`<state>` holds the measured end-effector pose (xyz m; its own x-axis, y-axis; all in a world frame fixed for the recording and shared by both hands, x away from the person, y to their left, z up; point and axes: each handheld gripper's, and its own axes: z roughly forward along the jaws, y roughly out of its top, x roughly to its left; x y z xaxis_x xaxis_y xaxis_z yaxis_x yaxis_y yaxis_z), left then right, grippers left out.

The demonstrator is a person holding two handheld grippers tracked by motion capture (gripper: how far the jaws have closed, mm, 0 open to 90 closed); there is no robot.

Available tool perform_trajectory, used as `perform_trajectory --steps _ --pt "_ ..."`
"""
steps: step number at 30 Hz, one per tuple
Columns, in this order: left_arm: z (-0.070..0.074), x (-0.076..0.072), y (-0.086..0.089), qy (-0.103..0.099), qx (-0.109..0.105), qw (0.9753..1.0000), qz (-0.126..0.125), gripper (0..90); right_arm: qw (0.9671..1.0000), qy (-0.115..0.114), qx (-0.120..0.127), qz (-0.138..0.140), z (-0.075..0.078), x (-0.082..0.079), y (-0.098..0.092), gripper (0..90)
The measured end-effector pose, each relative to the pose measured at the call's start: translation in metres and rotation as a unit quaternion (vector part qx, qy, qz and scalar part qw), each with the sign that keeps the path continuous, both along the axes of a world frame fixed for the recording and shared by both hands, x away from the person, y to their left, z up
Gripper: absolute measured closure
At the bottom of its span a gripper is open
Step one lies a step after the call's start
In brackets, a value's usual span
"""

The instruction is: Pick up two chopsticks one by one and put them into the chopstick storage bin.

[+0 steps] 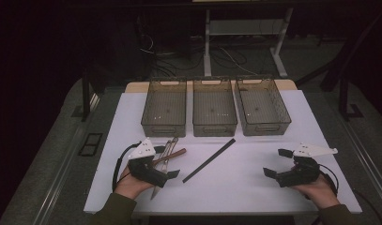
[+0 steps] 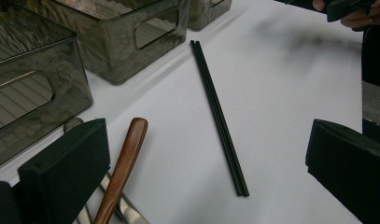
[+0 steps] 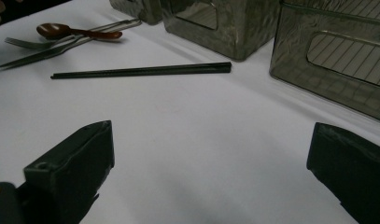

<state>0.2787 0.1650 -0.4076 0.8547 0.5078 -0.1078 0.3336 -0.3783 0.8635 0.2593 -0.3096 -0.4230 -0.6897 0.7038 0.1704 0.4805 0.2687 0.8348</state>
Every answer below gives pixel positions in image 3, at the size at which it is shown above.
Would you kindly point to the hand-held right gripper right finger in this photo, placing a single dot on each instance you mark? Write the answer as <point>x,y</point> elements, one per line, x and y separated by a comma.
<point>352,168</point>

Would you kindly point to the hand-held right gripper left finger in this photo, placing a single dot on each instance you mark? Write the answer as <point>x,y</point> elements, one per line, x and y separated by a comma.
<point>69,168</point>

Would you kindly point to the silver metal knife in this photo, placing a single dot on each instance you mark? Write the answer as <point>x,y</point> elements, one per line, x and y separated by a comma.
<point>38,55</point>

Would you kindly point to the black chopstick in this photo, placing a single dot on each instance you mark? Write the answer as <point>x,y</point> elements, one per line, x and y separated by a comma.
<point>141,71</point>

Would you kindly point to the smoky clear plastic bin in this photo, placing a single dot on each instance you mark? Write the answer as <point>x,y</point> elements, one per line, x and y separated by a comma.
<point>290,59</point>
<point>240,34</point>
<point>137,9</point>

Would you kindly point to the silver metal fork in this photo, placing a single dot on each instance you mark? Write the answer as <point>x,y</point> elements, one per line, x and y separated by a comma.
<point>22,43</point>

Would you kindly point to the brown wooden spoon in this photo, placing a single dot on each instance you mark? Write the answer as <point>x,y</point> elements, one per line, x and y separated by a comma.
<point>50,30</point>

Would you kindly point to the white table cover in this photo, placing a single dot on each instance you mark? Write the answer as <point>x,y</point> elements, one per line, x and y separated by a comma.
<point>178,124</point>

